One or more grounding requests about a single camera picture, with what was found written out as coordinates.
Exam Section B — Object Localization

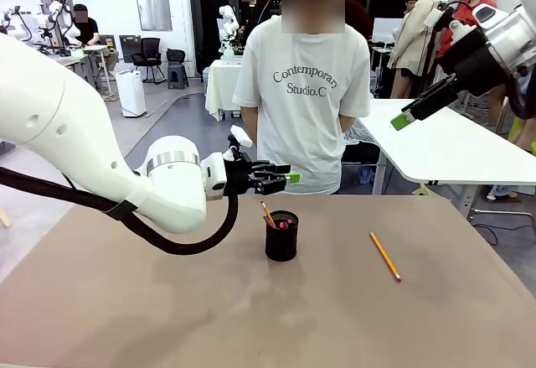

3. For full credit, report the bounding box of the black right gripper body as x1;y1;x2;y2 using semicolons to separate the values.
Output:
437;37;511;97

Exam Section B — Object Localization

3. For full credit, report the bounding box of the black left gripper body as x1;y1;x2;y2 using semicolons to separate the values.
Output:
223;154;257;197

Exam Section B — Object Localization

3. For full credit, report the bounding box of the yellow pencil dark tip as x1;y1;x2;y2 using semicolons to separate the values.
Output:
260;200;277;229

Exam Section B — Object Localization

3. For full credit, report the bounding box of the person's right forearm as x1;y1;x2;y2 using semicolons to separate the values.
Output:
241;106;260;143

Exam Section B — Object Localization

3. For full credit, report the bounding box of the black mesh pen holder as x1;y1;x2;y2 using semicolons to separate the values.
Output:
265;210;300;262

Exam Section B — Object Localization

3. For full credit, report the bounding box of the white side table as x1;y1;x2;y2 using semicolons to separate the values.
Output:
358;98;536;220

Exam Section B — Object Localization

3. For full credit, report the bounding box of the person in white t-shirt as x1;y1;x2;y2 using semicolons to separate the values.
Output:
231;0;373;196

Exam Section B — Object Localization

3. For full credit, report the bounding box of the person in red shirt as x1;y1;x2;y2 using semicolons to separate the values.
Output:
437;0;510;132

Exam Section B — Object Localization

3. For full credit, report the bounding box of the person in beige jacket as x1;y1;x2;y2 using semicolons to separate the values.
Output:
386;0;446;99

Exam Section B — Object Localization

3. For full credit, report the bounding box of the clear plastic bag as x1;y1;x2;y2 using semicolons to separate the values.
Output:
343;120;382;148

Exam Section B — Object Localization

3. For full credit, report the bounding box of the yellow green stool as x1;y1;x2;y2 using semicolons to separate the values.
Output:
508;116;536;156

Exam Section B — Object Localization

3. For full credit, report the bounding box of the table with white cloth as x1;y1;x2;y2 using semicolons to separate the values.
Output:
204;58;245;123

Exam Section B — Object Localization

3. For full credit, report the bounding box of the person in maroon shirt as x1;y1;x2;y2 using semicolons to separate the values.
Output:
344;0;374;43

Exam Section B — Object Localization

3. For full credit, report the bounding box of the grey plastic stool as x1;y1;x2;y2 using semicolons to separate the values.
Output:
167;63;190;91

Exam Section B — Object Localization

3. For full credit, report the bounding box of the yellow pencil pink eraser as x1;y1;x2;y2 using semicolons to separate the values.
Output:
368;231;402;282

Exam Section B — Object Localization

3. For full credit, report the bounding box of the white air purifier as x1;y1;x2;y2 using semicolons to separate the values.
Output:
115;70;148;118

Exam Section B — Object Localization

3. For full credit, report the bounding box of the black office chair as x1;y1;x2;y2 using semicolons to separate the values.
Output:
131;37;167;85

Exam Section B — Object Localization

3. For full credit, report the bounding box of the small white background robot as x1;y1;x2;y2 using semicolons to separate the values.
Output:
218;4;241;60

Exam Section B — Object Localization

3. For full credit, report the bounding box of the standing person in black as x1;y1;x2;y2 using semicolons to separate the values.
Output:
237;0;264;36

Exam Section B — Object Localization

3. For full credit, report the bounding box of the seated person in black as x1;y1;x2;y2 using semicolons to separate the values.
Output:
72;3;121;72

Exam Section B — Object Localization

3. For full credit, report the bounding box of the white robot on desk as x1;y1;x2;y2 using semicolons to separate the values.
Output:
39;0;83;55

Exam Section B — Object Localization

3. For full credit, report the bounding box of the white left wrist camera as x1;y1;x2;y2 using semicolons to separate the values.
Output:
225;124;255;162

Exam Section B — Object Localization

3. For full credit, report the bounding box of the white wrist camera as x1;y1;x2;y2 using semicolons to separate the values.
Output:
425;6;478;42
225;124;255;162

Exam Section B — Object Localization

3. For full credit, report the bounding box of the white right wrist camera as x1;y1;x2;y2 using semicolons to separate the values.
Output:
425;6;478;42

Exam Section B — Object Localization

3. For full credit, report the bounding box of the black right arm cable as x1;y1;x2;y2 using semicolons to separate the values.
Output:
505;72;536;120

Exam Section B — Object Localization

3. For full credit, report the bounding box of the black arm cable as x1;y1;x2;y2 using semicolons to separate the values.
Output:
0;166;240;257
505;72;536;120

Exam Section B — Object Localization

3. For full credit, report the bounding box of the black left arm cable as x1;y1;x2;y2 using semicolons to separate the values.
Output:
0;166;240;257

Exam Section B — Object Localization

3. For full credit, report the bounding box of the black floor cable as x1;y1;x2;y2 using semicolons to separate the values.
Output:
472;215;500;246

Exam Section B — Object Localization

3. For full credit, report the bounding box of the metal wall panel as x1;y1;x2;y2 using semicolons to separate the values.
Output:
134;0;173;32

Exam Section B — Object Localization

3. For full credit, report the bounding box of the white robot with black cable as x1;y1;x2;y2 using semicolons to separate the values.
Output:
0;4;34;44

